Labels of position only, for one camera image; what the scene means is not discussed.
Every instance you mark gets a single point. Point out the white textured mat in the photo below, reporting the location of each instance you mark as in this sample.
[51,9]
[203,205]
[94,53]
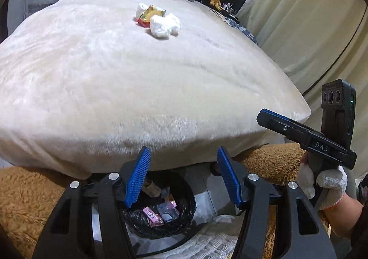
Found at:
[201,247]

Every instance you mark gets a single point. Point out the person's right forearm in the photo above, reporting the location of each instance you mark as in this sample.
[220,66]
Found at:
[345,216]

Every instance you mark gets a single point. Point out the red snack wrapper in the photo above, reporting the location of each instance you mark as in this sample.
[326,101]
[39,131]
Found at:
[142,21]

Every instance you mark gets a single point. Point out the clear plastic cup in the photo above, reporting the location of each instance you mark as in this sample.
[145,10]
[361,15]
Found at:
[168,211]

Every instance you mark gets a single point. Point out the beige plush bed blanket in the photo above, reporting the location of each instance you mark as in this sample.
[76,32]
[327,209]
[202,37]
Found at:
[129,81]

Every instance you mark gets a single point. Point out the dark nightstand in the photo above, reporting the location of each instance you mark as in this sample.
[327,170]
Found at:
[228,12]

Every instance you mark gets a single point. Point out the person's right hand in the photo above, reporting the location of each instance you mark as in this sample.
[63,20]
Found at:
[330,187]

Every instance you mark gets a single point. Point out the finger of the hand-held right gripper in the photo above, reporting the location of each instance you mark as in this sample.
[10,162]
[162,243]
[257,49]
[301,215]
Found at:
[281,126]

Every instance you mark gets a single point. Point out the crumpled white tissue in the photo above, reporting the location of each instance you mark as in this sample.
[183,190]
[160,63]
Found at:
[164,25]

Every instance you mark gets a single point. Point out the brown shaggy rug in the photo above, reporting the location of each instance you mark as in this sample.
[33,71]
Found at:
[20,198]

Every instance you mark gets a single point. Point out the trash bin with black bag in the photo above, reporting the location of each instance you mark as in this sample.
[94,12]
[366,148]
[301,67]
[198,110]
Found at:
[178,227]

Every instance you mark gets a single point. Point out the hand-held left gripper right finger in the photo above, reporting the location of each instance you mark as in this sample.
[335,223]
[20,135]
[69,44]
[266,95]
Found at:
[228,181]

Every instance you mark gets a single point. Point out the white plastic wrapper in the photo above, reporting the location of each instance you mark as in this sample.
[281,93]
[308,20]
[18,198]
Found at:
[140,9]

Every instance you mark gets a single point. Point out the yellow snack wrapper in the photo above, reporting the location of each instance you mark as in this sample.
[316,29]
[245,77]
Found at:
[153,13]

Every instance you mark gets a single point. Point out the brown paper bag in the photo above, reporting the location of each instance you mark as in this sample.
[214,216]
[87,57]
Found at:
[151,188]

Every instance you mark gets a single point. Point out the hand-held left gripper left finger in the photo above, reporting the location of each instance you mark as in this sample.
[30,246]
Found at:
[138,180]

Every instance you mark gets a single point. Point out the cream curtain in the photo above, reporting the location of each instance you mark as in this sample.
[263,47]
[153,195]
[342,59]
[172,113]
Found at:
[310,17]

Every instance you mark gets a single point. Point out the blue patterned blanket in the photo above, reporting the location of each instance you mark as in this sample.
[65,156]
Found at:
[241,29]

